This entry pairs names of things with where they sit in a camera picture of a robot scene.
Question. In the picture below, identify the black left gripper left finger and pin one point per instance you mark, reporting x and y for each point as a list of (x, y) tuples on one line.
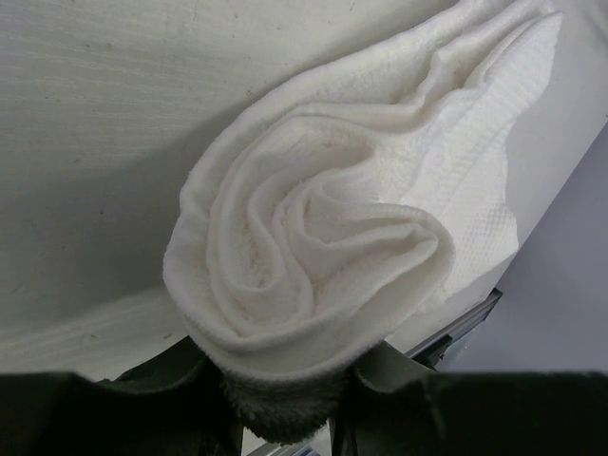
[(175, 401)]

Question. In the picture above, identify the white towel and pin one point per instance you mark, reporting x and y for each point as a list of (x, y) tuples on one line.
[(353, 197)]

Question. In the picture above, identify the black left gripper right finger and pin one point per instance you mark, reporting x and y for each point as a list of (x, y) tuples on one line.
[(384, 411)]

